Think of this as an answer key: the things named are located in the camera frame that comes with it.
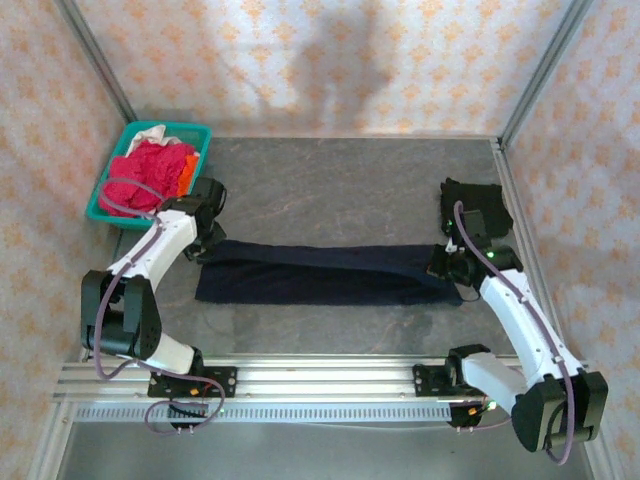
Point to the navy blue t-shirt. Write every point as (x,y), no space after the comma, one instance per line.
(325,280)

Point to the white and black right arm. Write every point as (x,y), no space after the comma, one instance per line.
(520,320)

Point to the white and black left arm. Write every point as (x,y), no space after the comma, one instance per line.
(165,235)

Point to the orange t-shirt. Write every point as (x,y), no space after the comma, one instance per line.
(189,172)

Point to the black folded t-shirt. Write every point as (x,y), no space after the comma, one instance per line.
(480,197)

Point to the red t-shirt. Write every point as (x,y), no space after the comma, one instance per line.
(145,170)

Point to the teal plastic basket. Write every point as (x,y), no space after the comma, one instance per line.
(195,132)

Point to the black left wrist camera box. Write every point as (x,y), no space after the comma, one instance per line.
(210,192)

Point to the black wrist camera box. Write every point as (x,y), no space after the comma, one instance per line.
(474,225)
(210,192)

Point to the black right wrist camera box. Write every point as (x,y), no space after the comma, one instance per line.
(474,225)

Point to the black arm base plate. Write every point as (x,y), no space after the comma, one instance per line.
(430,382)
(220,382)

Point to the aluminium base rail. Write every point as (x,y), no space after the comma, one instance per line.
(325,377)

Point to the aluminium frame post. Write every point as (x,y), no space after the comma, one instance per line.
(95,60)
(545,70)

